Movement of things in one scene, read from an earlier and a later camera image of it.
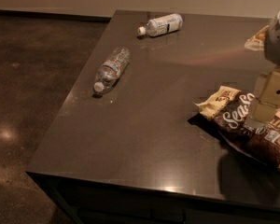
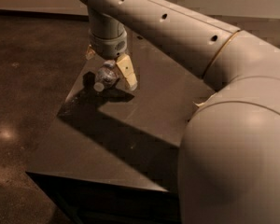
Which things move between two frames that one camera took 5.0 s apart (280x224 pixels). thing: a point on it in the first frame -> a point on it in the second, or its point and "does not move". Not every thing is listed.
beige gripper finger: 272,91 -> 126,67
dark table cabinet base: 88,201 does not move
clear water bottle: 111,70 does not move
